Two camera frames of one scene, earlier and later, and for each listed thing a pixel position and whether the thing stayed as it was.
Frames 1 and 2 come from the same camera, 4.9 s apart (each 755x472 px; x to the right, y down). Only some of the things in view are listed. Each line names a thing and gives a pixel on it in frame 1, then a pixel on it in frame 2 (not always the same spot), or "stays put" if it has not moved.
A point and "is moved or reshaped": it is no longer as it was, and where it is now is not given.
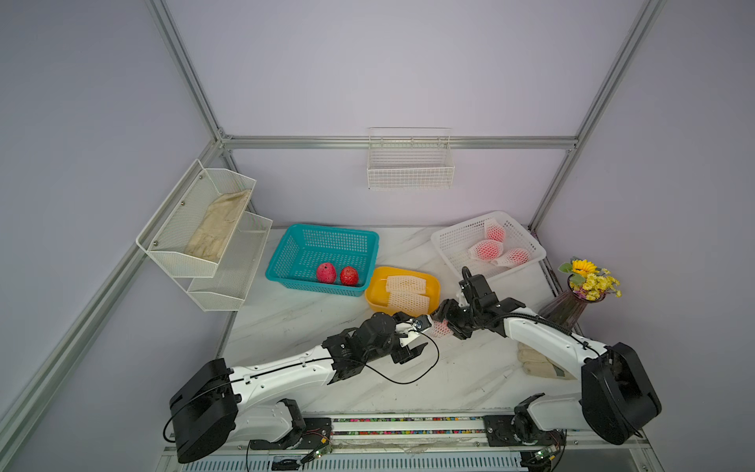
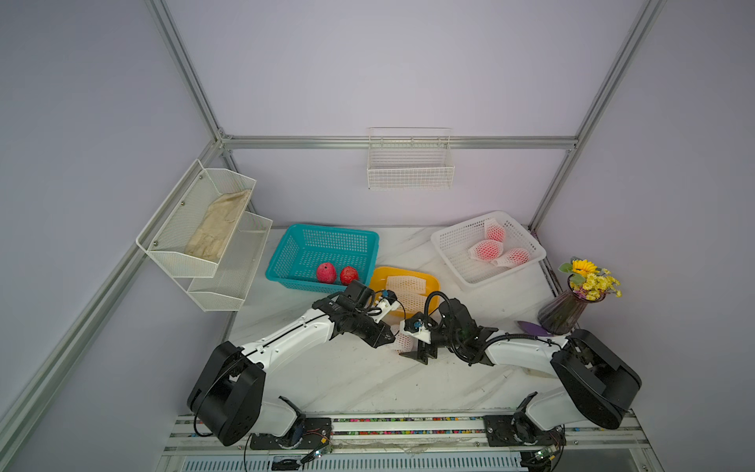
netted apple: x=487 y=250 stays put
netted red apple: x=326 y=272 stays put
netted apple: x=441 y=328 is moved or reshaped
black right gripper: x=446 y=310 → x=424 y=349
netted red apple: x=349 y=276 stays put
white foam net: x=408 y=298 stays put
